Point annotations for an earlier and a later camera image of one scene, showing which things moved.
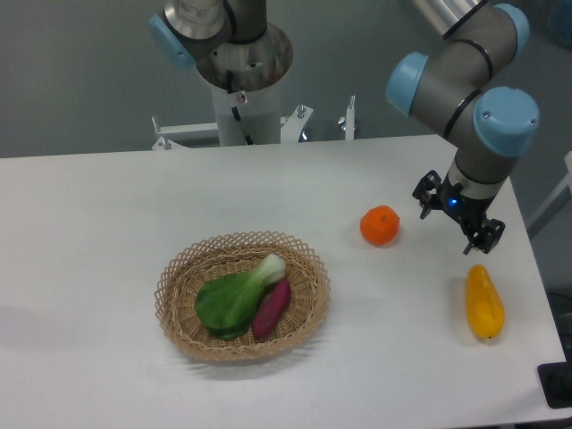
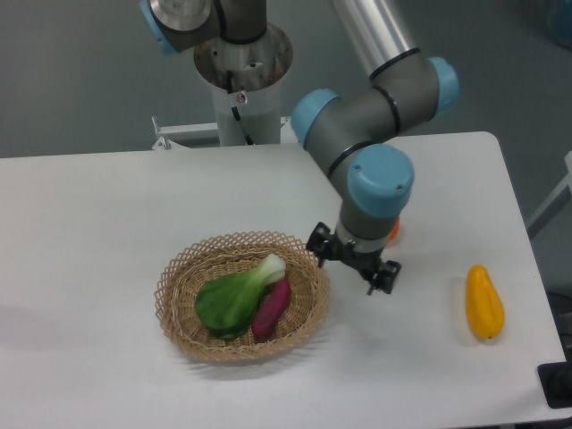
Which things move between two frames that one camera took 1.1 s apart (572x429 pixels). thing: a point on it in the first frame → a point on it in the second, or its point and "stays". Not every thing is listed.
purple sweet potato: (273, 309) stays
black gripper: (467, 211) → (365, 263)
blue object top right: (562, 21) stays
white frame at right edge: (558, 198) stays
